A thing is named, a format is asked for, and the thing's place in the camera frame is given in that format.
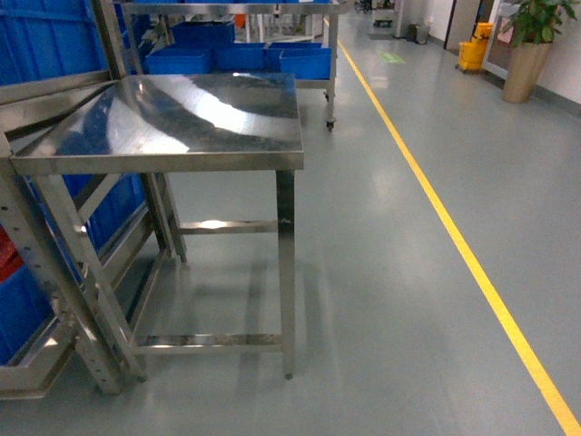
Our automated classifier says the blue plastic bin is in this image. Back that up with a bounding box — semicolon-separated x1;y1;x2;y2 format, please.
279;47;332;80
144;46;213;74
213;43;266;72

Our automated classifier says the stainless steel shelf rack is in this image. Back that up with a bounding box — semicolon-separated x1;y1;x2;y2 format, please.
0;0;187;401

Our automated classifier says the small stainless steel table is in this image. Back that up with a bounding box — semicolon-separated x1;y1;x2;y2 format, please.
17;73;304;378

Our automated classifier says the yellow mop bucket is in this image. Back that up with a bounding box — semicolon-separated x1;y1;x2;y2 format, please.
456;22;493;73

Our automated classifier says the rear wheeled steel rack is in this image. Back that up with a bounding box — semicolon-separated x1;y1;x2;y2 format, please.
120;1;348;130

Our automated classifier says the tan tall planter pot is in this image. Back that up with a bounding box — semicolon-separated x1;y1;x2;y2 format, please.
502;43;553;104

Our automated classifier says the green potted plant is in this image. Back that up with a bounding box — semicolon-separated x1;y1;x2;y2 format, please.
500;0;580;48

